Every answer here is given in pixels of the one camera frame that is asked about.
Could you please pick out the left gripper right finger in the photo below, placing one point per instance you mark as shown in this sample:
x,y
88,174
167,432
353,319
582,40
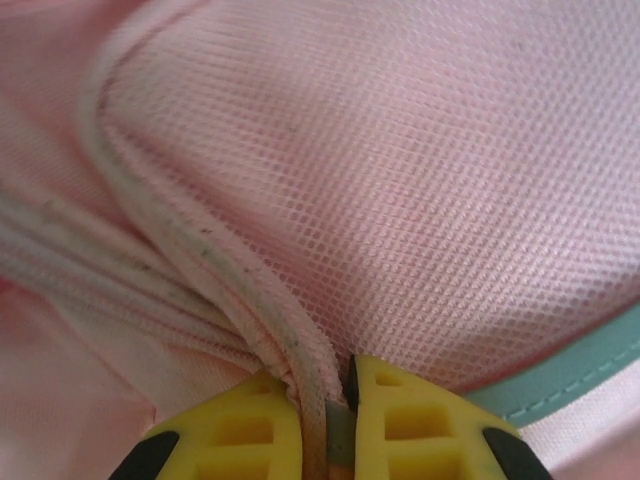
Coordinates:
x,y
425,425

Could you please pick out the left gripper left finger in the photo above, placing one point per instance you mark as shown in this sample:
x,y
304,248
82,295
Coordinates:
x,y
235,430

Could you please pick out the pink backpack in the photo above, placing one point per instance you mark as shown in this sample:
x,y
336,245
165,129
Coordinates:
x,y
350,150

